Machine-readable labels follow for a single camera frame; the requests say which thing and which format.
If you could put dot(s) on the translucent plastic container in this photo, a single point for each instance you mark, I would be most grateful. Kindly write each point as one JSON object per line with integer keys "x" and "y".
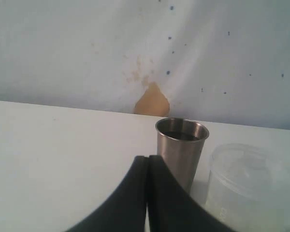
{"x": 248, "y": 189}

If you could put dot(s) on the stainless steel cup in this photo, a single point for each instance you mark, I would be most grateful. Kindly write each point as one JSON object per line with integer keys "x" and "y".
{"x": 180, "y": 143}

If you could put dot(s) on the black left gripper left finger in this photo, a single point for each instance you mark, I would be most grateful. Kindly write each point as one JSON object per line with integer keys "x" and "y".
{"x": 125, "y": 209}

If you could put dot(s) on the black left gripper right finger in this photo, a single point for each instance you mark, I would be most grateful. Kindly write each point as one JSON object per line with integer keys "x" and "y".
{"x": 170, "y": 208}

